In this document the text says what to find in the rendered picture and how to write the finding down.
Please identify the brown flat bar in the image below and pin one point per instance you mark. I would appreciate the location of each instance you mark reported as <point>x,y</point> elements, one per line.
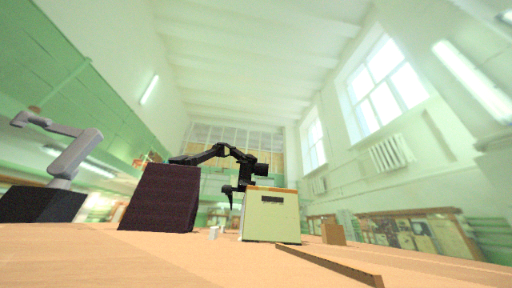
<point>364,276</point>

